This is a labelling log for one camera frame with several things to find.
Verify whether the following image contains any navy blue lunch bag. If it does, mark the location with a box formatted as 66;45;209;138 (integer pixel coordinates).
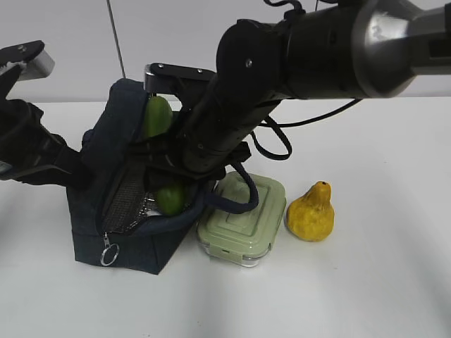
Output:
67;79;259;275

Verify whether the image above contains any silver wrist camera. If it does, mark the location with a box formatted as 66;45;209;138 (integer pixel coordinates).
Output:
1;40;55;81
144;63;216;96

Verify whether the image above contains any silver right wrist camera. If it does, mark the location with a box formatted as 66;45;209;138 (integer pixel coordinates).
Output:
144;63;216;96

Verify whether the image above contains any yellow pear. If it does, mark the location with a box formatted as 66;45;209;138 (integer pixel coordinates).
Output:
287;181;335;242

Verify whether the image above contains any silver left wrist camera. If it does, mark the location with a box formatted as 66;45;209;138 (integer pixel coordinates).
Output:
1;40;55;81

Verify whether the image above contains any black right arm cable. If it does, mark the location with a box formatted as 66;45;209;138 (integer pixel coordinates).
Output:
267;98;364;128

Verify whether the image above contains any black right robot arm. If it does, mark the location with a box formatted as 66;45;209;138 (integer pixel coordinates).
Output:
144;1;450;179

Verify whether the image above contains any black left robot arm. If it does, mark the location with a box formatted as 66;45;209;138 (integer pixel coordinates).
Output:
1;63;94;190

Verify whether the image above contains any green pepper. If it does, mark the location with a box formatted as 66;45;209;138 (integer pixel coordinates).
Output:
142;96;173;138

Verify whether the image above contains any green lidded glass container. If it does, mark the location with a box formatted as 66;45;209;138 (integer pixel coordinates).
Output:
197;174;286;268

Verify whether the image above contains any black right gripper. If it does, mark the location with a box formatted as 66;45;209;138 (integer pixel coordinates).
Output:
146;142;251;182

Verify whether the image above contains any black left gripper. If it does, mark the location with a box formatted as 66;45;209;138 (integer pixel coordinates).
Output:
10;132;92;187

